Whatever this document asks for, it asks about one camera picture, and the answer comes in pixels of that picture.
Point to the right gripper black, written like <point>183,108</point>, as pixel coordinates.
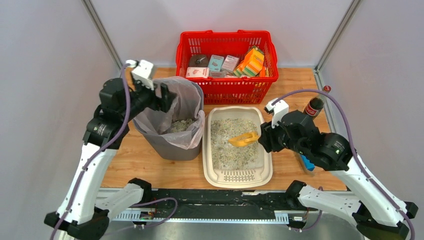
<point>271,138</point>

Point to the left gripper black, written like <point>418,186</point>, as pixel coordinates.
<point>158,98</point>

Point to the yellow litter scoop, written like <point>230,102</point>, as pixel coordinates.
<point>244,139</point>

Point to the translucent plastic bin liner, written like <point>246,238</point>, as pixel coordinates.
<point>185,109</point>

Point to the grey mesh trash bin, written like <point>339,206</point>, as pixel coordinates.
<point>172,145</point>

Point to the beige litter box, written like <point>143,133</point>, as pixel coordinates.
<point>235,179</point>

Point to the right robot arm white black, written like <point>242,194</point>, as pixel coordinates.
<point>374,212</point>

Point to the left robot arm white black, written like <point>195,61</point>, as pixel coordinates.
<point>80,215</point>

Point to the litter clumps in bin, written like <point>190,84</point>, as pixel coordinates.
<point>182,125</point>

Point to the white pink sponge box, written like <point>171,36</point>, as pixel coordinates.
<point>197,72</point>

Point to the blue and tan box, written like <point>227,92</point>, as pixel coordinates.
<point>306,163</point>

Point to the grey sponge label box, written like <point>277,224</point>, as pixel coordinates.
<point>217,74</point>

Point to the cat litter granules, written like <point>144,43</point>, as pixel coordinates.
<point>227,157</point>

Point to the teal small box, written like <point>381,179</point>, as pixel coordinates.
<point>215,63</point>

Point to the grey small box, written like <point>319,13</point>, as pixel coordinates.
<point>230,63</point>

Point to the brown round item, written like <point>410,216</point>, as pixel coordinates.
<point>199,61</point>

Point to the cola glass bottle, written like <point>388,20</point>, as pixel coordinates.
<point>315,105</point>

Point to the red shopping basket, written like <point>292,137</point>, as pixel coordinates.
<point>230,89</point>

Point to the orange green sponge pack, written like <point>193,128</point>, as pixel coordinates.
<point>252,63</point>

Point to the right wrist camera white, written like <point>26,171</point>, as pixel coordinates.
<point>277,108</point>

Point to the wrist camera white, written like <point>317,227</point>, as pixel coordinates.
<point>142,71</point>
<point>277,108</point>

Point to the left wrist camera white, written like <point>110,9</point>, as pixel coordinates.
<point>142,71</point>

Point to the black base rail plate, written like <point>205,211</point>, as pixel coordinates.
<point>226,204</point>

